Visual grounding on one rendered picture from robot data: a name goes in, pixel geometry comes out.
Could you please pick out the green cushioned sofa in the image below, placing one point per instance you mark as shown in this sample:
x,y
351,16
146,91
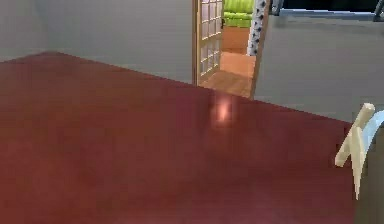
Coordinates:
x,y
238,12

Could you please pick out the black and white spotted curtain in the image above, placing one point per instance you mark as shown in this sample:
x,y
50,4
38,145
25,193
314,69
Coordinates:
x,y
257,26

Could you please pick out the dark framed window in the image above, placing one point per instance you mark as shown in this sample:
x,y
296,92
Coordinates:
x,y
328,6

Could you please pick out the wooden glass-paned room door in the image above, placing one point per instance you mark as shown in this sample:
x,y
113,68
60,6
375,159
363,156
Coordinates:
x,y
209,40

